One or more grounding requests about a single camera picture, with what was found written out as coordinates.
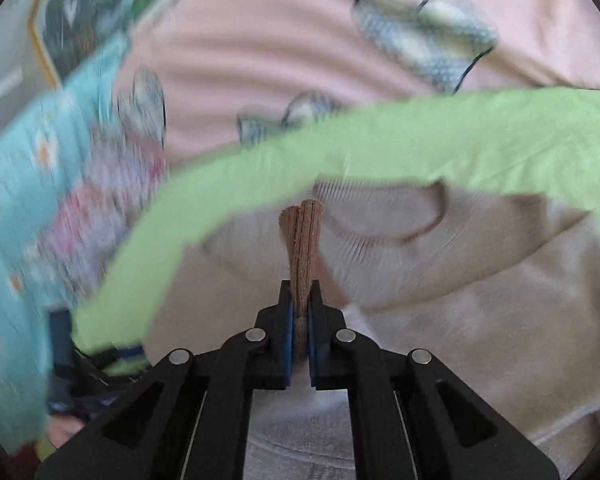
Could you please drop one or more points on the green bed sheet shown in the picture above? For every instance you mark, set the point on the green bed sheet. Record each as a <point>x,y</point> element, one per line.
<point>430,145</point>

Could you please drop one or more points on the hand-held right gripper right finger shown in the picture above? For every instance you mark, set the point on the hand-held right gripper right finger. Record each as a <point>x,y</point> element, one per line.
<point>313,345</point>

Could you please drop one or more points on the pink heart-print bed sheet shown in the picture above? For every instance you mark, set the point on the pink heart-print bed sheet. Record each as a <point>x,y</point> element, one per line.
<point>280,35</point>

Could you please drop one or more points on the teal floral quilt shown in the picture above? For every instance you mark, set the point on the teal floral quilt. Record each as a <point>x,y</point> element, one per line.
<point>10,185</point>

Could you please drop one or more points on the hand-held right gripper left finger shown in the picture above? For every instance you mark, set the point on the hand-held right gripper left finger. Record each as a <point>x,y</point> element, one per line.
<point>288,342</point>

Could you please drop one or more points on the beige knit sweater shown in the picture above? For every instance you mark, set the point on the beige knit sweater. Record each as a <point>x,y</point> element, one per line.
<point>480,310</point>

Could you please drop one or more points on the floral ruffled pillow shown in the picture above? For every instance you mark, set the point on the floral ruffled pillow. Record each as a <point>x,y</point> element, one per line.
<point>90,210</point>

